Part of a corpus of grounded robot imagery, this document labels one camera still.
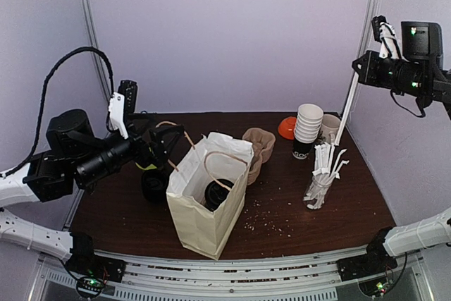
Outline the single white straw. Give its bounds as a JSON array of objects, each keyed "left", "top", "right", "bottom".
[{"left": 335, "top": 72, "right": 359, "bottom": 146}]

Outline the stack of black cup lids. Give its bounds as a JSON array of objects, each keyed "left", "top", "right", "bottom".
[{"left": 141, "top": 171, "right": 168, "bottom": 204}]

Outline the white paper takeout bag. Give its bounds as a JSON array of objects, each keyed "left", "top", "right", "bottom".
[{"left": 166, "top": 132, "right": 254, "bottom": 260}]

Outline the black plastic cup lid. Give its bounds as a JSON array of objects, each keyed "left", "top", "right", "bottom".
[{"left": 203, "top": 178, "right": 234, "bottom": 211}]

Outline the stack of white paper cups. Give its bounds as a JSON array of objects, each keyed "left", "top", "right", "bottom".
[{"left": 292, "top": 104, "right": 323, "bottom": 160}]

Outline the stack of cardboard cup carriers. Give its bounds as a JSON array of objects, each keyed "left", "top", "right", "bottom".
[{"left": 242, "top": 128, "right": 276, "bottom": 185}]

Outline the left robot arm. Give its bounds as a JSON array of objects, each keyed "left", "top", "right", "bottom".
[{"left": 1, "top": 109, "right": 185, "bottom": 276}]

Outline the green plastic bowl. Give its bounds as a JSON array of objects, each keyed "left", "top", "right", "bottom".
[{"left": 135, "top": 160, "right": 159, "bottom": 171}]

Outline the ceramic mug with tree print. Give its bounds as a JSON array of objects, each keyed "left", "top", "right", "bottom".
[{"left": 319, "top": 114, "right": 341, "bottom": 143}]

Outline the orange plastic bowl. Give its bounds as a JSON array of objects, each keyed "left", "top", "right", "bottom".
[{"left": 278, "top": 116, "right": 297, "bottom": 140}]

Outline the glass of white wrapped straws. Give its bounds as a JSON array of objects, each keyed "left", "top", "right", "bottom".
[{"left": 303, "top": 142, "right": 350, "bottom": 210}]

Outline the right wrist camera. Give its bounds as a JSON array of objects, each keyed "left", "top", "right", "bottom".
[{"left": 371, "top": 16, "right": 402, "bottom": 60}]

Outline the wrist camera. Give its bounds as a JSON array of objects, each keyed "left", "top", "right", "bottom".
[
  {"left": 106, "top": 80, "right": 138, "bottom": 140},
  {"left": 371, "top": 16, "right": 402, "bottom": 60}
]

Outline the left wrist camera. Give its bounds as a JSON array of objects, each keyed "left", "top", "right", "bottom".
[{"left": 106, "top": 80, "right": 138, "bottom": 140}]

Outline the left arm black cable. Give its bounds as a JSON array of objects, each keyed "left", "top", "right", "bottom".
[{"left": 0, "top": 46, "right": 116, "bottom": 178}]

